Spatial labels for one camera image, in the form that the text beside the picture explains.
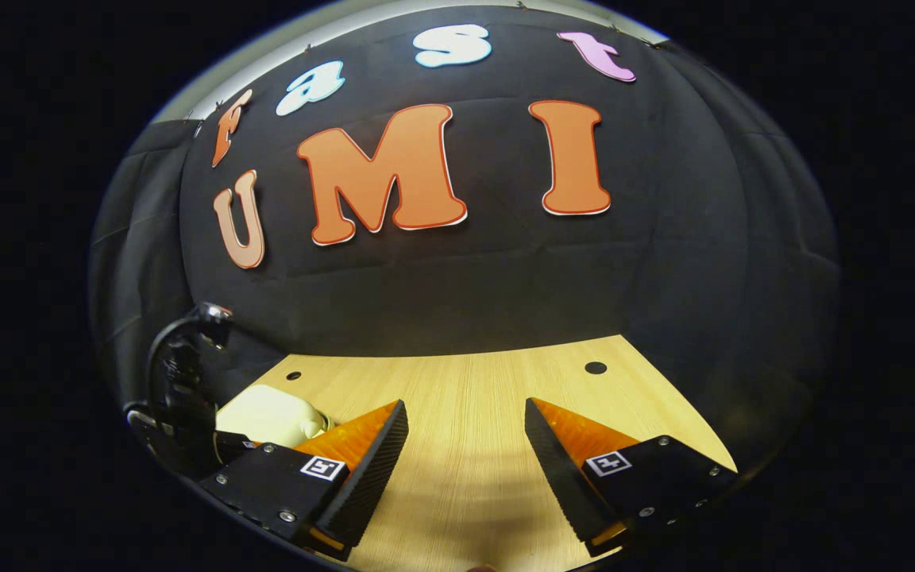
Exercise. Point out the pale yellow suitcase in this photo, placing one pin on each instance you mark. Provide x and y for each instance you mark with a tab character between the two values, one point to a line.
267	413

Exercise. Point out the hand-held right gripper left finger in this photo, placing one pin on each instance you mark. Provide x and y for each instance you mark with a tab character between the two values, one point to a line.
374	477

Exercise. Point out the black backdrop cloth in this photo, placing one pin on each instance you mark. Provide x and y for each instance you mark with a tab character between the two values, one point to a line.
505	286

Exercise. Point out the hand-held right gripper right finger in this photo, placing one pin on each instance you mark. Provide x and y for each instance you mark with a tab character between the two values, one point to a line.
557	477

